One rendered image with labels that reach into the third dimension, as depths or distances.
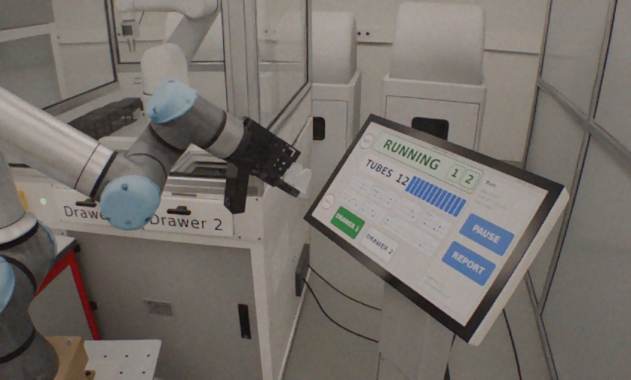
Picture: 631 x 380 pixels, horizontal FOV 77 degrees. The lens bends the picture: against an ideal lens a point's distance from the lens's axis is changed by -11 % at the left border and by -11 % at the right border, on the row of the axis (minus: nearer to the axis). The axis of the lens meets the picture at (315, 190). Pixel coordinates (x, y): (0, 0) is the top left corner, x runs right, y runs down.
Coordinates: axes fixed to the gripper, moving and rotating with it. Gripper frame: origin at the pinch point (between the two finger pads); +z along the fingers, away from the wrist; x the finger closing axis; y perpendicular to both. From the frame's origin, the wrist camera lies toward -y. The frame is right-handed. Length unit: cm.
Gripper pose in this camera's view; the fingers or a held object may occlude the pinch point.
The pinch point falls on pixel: (301, 197)
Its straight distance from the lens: 89.2
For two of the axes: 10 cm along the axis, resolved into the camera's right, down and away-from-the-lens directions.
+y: 5.4, -8.4, -0.1
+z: 6.5, 4.1, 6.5
